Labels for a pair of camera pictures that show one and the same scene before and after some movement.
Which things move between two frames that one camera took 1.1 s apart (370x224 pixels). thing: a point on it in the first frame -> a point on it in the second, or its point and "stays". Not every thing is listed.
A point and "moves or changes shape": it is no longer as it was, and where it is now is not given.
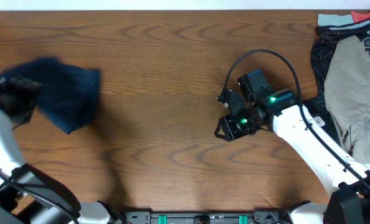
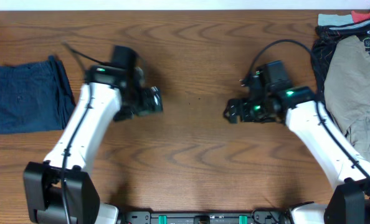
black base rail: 258,217 stays
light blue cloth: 334,20 stays
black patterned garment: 325,37 stays
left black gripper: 32,88 -> 149,94
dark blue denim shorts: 68,96 moves or changes shape
